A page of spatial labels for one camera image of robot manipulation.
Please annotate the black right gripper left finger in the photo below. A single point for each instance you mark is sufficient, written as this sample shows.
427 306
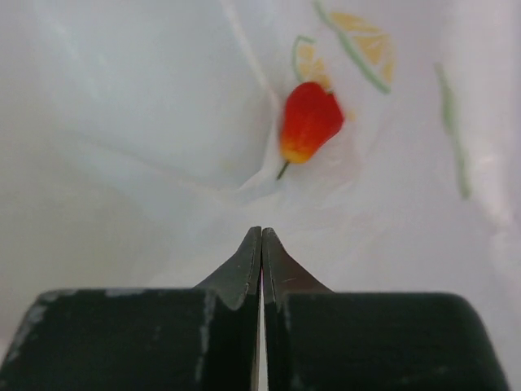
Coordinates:
200 338

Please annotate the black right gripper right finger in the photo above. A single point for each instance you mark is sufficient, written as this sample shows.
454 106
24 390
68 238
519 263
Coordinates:
317 339

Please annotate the white plastic bag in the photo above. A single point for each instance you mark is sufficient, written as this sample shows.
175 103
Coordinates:
141 139

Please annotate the red fake strawberry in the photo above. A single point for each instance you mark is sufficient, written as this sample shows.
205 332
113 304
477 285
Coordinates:
311 117

